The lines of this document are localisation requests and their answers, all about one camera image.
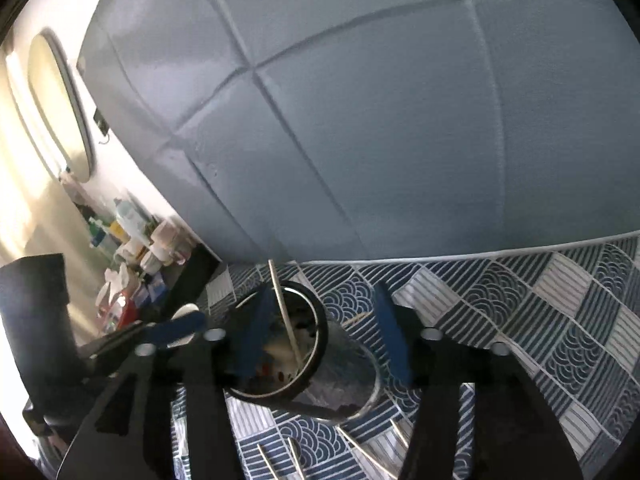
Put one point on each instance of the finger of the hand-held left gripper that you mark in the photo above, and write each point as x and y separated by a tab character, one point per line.
180	324

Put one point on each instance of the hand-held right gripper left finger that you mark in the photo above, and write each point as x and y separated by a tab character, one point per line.
252	340

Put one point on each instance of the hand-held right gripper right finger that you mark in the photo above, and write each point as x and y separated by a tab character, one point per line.
394	340

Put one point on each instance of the wooden chopstick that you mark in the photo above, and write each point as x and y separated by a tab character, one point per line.
287	310
357	319
365	455
294	455
400	434
267	462

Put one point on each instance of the black metal cup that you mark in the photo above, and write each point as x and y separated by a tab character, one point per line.
345	375

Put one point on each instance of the cluster of toiletry bottles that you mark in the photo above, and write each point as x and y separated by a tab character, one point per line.
130	255

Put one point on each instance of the blue white patterned tablecloth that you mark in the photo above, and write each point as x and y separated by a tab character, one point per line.
500	310

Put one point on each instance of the wall socket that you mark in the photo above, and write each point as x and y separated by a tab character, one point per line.
100	122

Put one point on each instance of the oval wall mirror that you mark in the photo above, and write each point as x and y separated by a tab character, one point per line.
55	100

